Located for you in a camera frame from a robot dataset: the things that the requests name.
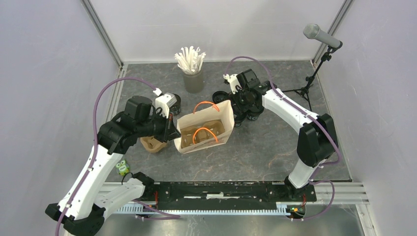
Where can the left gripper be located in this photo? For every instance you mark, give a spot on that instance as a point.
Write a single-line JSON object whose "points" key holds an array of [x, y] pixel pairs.
{"points": [[169, 131]]}

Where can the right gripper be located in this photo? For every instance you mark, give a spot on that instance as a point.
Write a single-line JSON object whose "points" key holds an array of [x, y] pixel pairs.
{"points": [[242, 107]]}

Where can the black coffee cup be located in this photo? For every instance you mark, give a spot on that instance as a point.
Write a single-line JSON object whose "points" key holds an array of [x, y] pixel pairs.
{"points": [[239, 119], [252, 116]]}

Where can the brown paper takeout bag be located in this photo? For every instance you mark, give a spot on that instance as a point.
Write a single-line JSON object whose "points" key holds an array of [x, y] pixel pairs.
{"points": [[203, 112]]}

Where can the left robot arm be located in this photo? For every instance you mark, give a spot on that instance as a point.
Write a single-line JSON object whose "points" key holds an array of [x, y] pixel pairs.
{"points": [[83, 211]]}

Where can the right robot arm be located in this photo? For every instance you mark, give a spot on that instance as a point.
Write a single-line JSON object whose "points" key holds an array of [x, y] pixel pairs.
{"points": [[317, 139]]}

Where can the grey straw holder cup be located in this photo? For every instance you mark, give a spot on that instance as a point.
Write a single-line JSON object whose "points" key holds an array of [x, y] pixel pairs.
{"points": [[194, 83]]}

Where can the green owl number tile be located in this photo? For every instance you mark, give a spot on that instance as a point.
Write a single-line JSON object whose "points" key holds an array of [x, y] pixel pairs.
{"points": [[122, 167]]}

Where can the black microphone stand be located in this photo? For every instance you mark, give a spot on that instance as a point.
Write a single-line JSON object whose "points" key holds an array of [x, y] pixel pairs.
{"points": [[303, 92]]}

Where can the white wrapped straws bundle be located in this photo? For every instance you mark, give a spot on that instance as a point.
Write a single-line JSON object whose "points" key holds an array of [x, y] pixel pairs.
{"points": [[190, 60]]}

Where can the grey microphone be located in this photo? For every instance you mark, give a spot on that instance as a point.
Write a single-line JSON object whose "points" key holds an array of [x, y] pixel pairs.
{"points": [[313, 31]]}

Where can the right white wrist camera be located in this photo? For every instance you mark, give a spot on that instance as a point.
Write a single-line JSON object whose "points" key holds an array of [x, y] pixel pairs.
{"points": [[233, 82]]}

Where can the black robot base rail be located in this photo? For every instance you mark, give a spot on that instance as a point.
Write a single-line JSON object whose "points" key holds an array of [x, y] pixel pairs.
{"points": [[225, 196]]}

